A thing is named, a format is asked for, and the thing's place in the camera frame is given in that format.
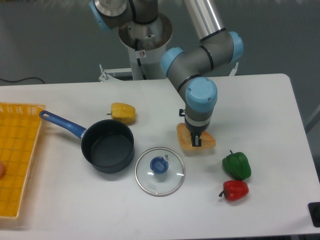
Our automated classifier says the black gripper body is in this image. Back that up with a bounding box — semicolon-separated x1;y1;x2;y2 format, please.
185;121;209;135

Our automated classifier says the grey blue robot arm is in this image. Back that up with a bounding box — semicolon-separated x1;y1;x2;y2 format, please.
89;0;244;147

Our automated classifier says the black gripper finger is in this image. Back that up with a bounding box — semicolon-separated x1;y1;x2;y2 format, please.
191;132;202;147

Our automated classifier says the black table grommet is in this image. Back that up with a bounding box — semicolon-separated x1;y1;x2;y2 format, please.
308;202;320;228

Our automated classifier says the yellow bell pepper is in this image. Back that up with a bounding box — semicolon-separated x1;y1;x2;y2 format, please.
107;102;136;125

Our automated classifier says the green bell pepper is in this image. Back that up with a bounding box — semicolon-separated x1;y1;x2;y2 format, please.
222;151;252;181

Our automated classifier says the triangle bread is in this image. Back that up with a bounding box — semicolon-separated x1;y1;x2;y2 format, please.
176;123;216;151

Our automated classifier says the yellow plastic basket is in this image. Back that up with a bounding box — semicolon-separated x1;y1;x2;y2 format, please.
0;102;46;219

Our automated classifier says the glass lid blue knob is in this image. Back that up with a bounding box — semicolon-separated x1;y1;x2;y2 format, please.
134;147;186;197

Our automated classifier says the red bell pepper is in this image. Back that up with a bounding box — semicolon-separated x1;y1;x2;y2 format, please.
218;180;249;202

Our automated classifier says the black pot blue handle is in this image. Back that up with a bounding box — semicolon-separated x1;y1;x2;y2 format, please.
39;110;135;174

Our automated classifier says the black cable on floor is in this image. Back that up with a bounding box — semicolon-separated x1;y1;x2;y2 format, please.
0;76;46;85

